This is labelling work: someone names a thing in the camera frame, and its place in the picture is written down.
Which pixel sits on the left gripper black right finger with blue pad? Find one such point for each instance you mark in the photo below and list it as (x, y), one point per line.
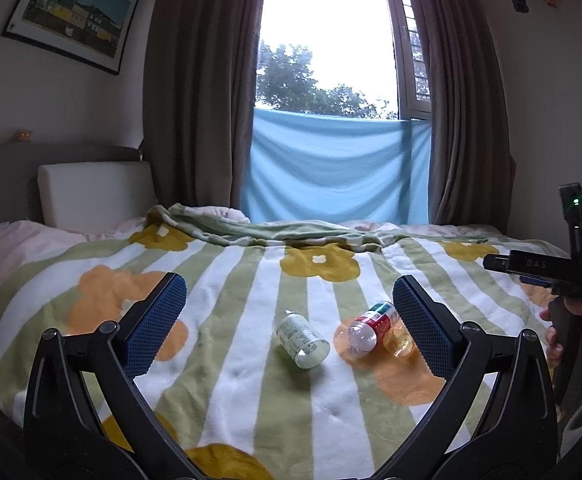
(495, 416)

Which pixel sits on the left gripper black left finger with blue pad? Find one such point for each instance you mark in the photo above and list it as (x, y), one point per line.
(84, 416)

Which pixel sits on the red label clear plastic cup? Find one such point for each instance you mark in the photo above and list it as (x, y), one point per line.
(368, 329)

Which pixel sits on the green label clear plastic cup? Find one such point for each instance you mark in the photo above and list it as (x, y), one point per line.
(304, 345)

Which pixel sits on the right brown curtain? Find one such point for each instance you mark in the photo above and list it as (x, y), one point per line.
(472, 171)

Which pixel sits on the brown curtain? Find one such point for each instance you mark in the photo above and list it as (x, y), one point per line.
(198, 98)
(472, 171)

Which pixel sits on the pink bed sheet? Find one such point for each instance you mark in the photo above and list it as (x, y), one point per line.
(109, 271)

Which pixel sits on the white pillow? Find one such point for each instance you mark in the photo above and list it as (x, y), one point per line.
(93, 197)

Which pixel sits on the dark grey headboard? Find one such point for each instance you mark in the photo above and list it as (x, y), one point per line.
(19, 163)

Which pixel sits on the striped floral blanket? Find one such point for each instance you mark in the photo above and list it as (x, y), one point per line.
(228, 393)

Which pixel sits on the small orange figurine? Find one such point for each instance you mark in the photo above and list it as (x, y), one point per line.
(22, 136)

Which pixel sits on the light blue hanging sheet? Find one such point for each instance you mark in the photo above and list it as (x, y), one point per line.
(337, 169)

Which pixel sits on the framed landscape picture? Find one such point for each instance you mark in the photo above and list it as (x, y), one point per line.
(93, 32)

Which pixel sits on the left brown curtain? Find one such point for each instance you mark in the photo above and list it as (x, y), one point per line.
(198, 98)

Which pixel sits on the window frame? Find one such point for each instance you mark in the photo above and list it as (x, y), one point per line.
(413, 90)

